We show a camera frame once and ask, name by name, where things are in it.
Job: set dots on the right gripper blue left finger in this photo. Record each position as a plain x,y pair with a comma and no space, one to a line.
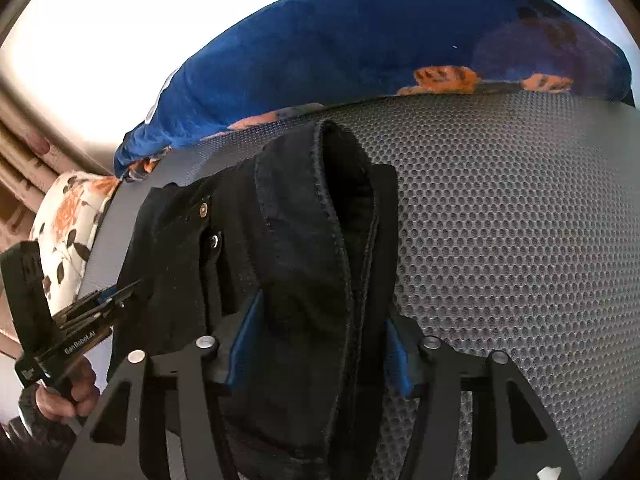
237,336

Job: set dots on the white orange floral pillow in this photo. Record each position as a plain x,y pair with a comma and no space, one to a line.
65,228

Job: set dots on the blue floral blanket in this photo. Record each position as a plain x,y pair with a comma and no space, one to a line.
296,56

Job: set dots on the person's left hand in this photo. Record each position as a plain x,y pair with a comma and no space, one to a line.
79,402

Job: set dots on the grey mesh mattress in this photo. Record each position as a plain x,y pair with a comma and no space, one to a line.
518,257

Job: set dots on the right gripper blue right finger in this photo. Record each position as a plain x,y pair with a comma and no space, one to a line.
403,362

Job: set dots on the black denim pants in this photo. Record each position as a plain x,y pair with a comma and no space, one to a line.
311,223

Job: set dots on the wooden headboard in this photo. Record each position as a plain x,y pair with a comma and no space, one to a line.
31,160

